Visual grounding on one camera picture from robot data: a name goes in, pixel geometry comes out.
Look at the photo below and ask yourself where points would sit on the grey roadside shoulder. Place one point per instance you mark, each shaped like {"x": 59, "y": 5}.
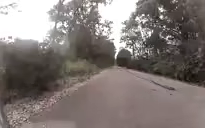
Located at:
{"x": 186, "y": 87}

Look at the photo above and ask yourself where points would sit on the dark round bush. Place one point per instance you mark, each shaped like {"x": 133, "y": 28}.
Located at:
{"x": 124, "y": 57}

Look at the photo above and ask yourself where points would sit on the dense wood of trees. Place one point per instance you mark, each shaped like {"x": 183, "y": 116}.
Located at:
{"x": 73, "y": 50}

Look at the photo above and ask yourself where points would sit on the grey asphalt road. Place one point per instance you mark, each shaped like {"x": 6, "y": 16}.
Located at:
{"x": 120, "y": 100}

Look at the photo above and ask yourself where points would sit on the row of trees with bushes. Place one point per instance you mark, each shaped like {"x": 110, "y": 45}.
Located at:
{"x": 176, "y": 40}

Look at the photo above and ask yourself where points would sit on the leaf-strewn roadside verge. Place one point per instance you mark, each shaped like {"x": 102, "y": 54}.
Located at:
{"x": 26, "y": 108}

